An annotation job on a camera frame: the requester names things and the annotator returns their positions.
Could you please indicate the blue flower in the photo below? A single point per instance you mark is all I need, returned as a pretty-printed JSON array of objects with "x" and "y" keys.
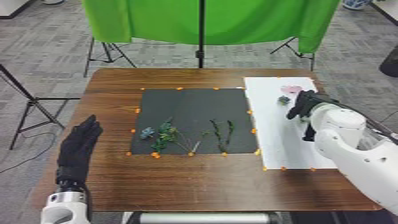
[
  {"x": 284, "y": 100},
  {"x": 146, "y": 133}
]

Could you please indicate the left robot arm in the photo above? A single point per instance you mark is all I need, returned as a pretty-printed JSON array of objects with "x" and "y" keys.
[{"x": 64, "y": 208}]

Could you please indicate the pale grey bar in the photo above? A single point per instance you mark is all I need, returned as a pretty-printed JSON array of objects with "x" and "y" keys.
[{"x": 204, "y": 218}]

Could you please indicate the pink flower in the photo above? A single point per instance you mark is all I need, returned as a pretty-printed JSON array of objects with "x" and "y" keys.
[{"x": 290, "y": 89}]

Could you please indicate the black stand pole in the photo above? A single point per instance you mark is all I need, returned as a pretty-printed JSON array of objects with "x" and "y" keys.
[{"x": 201, "y": 33}]

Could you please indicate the black tripod stand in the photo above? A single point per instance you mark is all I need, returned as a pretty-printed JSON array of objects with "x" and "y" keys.
[
  {"x": 109, "y": 55},
  {"x": 32, "y": 100},
  {"x": 299, "y": 51}
]

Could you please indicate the dark mat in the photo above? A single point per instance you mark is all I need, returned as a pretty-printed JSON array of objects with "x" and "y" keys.
[{"x": 196, "y": 106}]

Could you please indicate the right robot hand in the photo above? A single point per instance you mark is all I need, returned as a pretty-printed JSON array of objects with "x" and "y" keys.
[{"x": 304, "y": 101}]

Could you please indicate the green sprig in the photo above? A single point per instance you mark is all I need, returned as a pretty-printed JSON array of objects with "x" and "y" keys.
[
  {"x": 217, "y": 133},
  {"x": 229, "y": 131}
]

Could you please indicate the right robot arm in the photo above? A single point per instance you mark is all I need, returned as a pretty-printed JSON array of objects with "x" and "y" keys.
[{"x": 361, "y": 156}]

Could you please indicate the bunch of green sprigs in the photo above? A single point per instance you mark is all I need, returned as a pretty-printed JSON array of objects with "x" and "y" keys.
[{"x": 165, "y": 135}]

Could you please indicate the white sheet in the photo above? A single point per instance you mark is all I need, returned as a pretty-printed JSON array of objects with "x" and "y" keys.
[{"x": 277, "y": 140}]

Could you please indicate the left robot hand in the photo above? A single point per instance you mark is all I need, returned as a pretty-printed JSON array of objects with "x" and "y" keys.
[{"x": 77, "y": 153}]

